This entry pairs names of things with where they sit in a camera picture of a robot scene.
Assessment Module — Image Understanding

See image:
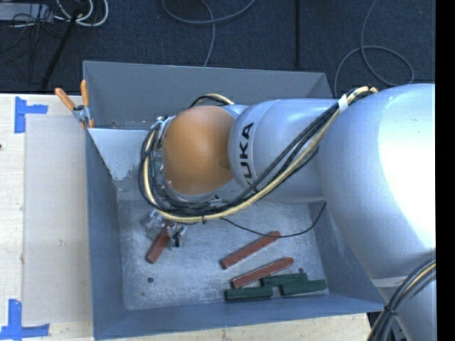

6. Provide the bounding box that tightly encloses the red-brown flat block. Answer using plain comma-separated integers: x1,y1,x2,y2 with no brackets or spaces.
219,230,282,271
144,221,175,265
230,256,296,290

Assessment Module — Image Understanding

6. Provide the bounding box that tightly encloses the grey metal bin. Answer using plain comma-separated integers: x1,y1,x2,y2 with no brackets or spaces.
82,60,387,341

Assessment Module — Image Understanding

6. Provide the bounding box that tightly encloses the pale flat board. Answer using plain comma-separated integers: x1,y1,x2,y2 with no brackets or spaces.
21,113,95,328

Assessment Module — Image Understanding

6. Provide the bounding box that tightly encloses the dark green flat block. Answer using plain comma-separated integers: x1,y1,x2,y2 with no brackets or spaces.
278,278,328,297
260,272,309,288
224,285,274,303

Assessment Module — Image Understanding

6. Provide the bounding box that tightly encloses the black cylinder on white bracket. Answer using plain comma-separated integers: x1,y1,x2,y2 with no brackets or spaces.
171,224,188,248

